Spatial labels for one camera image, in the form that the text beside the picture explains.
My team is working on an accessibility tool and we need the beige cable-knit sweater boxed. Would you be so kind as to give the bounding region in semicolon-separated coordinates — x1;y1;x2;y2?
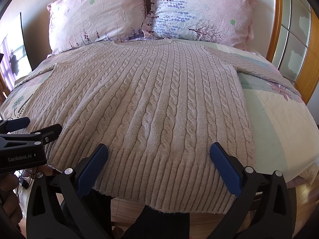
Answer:
23;39;293;213

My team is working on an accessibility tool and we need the person's left hand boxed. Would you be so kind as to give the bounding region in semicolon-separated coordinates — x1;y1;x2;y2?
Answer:
1;165;53;232

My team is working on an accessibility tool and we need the pastel patchwork bed sheet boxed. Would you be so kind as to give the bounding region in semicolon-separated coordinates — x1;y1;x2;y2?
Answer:
1;40;318;182

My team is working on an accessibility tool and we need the pink floral left pillow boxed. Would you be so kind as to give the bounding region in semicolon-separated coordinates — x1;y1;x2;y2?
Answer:
47;0;146;55

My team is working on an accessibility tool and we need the wooden glass-panel headboard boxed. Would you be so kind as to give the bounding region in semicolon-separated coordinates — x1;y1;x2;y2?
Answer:
249;0;318;103

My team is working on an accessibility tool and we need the pink lavender right pillow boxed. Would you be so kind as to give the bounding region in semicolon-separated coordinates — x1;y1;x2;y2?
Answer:
142;0;258;50

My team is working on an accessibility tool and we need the window with wooden frame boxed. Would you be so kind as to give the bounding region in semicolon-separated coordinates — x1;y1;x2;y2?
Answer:
1;13;32;91

